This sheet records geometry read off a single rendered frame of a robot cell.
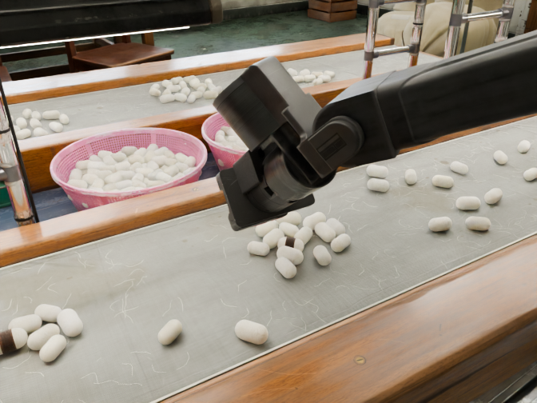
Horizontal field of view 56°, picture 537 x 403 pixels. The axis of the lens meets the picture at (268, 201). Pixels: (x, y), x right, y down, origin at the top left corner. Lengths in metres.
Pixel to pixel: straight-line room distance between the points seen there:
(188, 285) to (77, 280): 0.14
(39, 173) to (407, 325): 0.74
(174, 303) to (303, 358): 0.18
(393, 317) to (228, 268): 0.22
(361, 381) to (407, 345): 0.07
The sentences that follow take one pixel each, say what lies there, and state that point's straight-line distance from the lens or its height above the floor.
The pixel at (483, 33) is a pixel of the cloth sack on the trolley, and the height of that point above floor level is 0.46.
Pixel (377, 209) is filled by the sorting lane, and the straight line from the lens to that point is 0.80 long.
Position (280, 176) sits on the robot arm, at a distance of 0.47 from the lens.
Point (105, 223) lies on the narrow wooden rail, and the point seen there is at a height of 0.76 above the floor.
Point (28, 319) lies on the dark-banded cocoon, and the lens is 0.62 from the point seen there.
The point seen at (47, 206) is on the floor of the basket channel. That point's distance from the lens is 1.00.
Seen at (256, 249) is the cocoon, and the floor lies 0.75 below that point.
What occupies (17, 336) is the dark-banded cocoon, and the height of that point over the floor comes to 0.76.
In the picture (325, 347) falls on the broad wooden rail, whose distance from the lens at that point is 0.53.
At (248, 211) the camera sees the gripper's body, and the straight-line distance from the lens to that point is 0.54.
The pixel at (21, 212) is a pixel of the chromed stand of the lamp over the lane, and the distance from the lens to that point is 0.77.
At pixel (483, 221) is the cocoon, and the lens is 0.78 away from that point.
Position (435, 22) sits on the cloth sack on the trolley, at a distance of 3.62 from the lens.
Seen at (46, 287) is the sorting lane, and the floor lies 0.74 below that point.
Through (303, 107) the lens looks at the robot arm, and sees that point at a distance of 0.46.
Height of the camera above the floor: 1.14
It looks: 30 degrees down
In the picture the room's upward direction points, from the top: straight up
